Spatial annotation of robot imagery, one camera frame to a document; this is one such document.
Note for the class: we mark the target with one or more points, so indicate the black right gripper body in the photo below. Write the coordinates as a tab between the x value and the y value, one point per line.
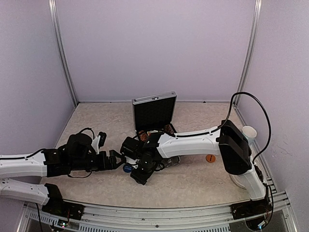
152	166

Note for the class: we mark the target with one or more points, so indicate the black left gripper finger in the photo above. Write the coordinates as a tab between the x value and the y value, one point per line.
114	156
113	165

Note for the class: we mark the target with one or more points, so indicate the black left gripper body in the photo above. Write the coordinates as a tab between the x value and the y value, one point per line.
81	164

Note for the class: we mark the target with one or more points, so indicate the blue round button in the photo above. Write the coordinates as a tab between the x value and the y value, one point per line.
127	168

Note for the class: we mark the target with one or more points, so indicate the aluminium poker chip case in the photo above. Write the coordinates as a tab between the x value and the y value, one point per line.
152	113

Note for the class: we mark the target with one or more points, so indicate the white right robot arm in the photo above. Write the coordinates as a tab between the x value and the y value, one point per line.
225	140

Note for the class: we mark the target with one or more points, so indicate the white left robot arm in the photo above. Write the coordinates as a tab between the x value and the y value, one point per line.
13	166

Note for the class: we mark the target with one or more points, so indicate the dark red chip row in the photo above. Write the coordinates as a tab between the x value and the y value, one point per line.
169	129

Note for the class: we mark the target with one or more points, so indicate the orange round button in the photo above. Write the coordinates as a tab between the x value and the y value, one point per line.
210	158

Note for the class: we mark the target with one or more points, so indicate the grey striped plate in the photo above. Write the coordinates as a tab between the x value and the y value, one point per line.
238	180

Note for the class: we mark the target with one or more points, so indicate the light blue mug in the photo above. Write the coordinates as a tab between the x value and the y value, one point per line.
250	133

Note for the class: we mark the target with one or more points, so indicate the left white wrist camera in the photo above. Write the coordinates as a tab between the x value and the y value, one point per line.
99	141

